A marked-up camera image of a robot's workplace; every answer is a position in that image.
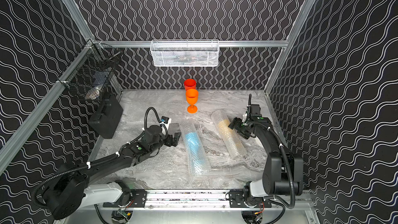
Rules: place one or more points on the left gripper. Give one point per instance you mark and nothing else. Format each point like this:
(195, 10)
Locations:
(170, 140)

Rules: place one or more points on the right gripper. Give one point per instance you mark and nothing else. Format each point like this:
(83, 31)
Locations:
(235, 124)

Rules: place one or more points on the bubble yellow glass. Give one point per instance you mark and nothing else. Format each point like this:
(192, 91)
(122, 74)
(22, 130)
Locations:
(231, 138)

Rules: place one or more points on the bubble blue glass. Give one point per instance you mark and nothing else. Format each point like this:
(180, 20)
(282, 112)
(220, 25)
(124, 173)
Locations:
(197, 160)

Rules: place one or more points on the orange plastic wine glass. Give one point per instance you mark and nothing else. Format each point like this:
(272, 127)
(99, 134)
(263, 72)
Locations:
(192, 98)

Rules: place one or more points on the red plastic wine glass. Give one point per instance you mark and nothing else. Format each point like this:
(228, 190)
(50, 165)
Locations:
(190, 84)

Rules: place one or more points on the bubble orange glass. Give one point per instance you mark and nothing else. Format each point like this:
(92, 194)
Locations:
(168, 160)

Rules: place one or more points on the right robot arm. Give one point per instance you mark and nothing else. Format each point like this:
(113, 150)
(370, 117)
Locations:
(282, 177)

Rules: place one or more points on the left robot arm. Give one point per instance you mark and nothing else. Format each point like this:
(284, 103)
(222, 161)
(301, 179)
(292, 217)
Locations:
(64, 192)

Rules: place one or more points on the black speaker box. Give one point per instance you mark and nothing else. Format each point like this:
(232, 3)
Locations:
(106, 119)

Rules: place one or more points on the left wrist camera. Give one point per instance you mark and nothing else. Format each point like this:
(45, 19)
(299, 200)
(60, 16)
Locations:
(161, 129)

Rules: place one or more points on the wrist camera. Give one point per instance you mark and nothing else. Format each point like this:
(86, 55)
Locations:
(161, 129)
(253, 111)

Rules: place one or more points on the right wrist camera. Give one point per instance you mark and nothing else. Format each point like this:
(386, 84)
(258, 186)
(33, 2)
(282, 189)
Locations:
(253, 111)

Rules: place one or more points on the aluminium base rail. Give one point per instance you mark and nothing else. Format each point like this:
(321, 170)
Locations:
(114, 196)

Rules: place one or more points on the white wire mesh basket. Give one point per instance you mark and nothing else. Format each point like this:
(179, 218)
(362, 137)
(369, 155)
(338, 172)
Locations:
(185, 52)

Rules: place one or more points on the black wire mesh basket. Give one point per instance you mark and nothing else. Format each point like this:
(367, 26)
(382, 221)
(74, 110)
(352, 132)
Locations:
(91, 79)

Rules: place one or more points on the aluminium frame corner post left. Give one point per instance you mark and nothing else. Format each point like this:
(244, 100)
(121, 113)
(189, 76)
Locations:
(79, 20)

